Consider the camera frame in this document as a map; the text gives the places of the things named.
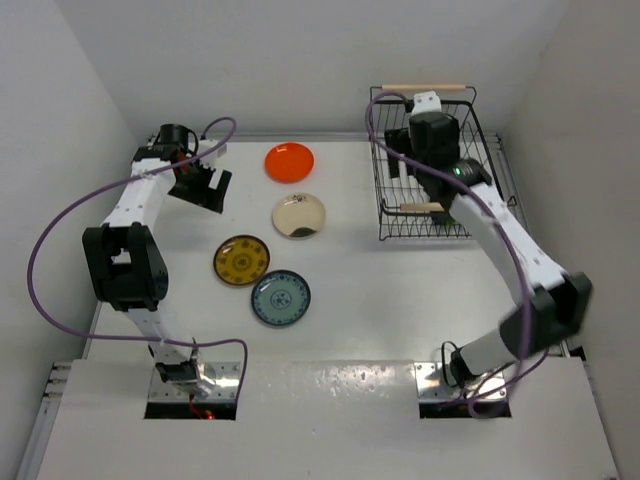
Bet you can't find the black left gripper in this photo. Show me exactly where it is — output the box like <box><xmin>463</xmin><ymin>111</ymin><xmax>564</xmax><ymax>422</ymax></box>
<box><xmin>167</xmin><ymin>157</ymin><xmax>229</xmax><ymax>213</ymax></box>

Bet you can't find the yellow patterned plate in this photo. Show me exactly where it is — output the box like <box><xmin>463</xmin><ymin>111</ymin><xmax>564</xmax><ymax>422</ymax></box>
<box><xmin>212</xmin><ymin>234</ymin><xmax>271</xmax><ymax>287</ymax></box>

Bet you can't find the orange plate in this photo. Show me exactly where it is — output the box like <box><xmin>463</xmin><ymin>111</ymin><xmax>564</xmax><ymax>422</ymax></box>
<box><xmin>264</xmin><ymin>142</ymin><xmax>315</xmax><ymax>184</ymax></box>

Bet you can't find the cream plate with ink painting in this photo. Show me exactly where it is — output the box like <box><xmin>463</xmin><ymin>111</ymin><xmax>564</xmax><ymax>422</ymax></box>
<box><xmin>271</xmin><ymin>193</ymin><xmax>326</xmax><ymax>239</ymax></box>

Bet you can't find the blue white patterned plate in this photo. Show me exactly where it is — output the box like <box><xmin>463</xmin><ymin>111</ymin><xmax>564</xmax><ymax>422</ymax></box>
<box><xmin>250</xmin><ymin>269</ymin><xmax>311</xmax><ymax>328</ymax></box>

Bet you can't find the green plate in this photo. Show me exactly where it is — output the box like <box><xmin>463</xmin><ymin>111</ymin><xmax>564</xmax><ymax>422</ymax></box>
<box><xmin>443</xmin><ymin>216</ymin><xmax>462</xmax><ymax>229</ymax></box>

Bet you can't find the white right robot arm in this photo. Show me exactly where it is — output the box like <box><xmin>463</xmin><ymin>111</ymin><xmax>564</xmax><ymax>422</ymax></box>
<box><xmin>384</xmin><ymin>111</ymin><xmax>593</xmax><ymax>388</ymax></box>

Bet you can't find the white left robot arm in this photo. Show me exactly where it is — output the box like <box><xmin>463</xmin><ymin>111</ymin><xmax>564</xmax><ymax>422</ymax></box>
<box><xmin>82</xmin><ymin>124</ymin><xmax>231</xmax><ymax>396</ymax></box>

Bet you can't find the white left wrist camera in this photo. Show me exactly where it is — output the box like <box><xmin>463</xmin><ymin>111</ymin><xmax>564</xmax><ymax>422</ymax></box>
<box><xmin>197</xmin><ymin>139</ymin><xmax>227</xmax><ymax>170</ymax></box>

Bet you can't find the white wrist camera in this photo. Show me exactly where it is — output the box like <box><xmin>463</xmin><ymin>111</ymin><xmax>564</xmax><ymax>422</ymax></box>
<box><xmin>411</xmin><ymin>90</ymin><xmax>442</xmax><ymax>116</ymax></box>
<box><xmin>197</xmin><ymin>139</ymin><xmax>227</xmax><ymax>170</ymax></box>

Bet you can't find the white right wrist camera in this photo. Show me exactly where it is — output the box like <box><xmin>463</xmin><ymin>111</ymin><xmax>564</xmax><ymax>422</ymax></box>
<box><xmin>411</xmin><ymin>90</ymin><xmax>442</xmax><ymax>116</ymax></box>

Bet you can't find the black wire dish rack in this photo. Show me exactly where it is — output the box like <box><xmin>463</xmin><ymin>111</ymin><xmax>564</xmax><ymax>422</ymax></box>
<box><xmin>365</xmin><ymin>85</ymin><xmax>505</xmax><ymax>240</ymax></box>

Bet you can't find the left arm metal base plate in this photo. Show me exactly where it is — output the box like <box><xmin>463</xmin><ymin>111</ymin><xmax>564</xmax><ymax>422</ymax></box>
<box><xmin>147</xmin><ymin>362</ymin><xmax>241</xmax><ymax>404</ymax></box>

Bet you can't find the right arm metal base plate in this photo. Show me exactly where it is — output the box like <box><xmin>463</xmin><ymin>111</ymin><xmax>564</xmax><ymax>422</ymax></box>
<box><xmin>414</xmin><ymin>362</ymin><xmax>507</xmax><ymax>404</ymax></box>

